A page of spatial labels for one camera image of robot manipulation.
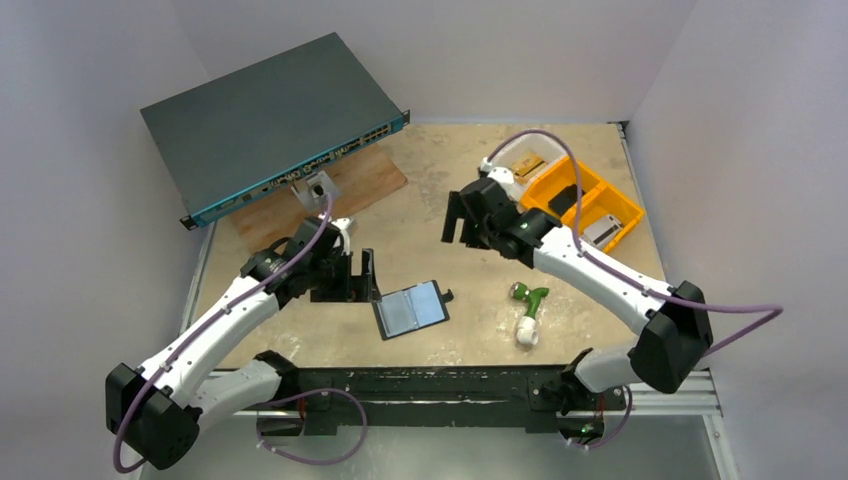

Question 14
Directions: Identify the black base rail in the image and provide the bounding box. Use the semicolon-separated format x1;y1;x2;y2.
233;349;627;439

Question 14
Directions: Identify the gold striped card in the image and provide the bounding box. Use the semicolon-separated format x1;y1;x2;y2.
509;151;546;179

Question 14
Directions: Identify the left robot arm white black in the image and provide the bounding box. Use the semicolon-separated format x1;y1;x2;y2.
105;215;380;473

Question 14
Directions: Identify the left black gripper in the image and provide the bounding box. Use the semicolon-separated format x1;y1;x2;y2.
309;247;379;302

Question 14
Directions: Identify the gold card in white bin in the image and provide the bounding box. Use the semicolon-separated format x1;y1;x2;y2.
510;157;546;185

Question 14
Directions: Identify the silver card in yellow bin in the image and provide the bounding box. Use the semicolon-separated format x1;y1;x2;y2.
581;214;623;250

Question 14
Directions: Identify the green white pipe fitting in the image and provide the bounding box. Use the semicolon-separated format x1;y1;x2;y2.
509;282;549;347

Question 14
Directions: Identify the purple cable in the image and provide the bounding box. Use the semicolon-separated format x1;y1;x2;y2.
112;193;335;474
483;129;785;359

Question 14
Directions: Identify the white plastic bin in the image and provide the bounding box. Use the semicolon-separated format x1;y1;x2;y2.
478;129;571;202

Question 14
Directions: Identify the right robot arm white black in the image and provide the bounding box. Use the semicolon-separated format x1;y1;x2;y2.
442;178;713;407

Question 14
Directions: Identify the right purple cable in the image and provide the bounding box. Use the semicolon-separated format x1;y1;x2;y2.
483;129;785;359

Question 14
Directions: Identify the wooden board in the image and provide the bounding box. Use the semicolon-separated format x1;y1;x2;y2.
215;145;407;253

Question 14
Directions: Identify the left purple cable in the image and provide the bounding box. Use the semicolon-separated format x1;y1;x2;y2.
112;193;335;474

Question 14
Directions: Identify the black card in yellow bin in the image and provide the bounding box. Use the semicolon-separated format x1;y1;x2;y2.
548;184;578;217

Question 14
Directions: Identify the small metal bracket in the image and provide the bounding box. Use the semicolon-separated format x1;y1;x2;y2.
291;170;341;212

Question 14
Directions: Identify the yellow plastic bin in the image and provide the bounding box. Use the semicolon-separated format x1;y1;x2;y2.
519;157;645;253

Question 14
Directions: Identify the black leather card holder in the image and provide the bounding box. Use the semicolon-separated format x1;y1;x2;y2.
372;280;455;341

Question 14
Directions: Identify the grey blue network switch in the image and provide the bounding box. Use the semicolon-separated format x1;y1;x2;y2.
140;33;410;230

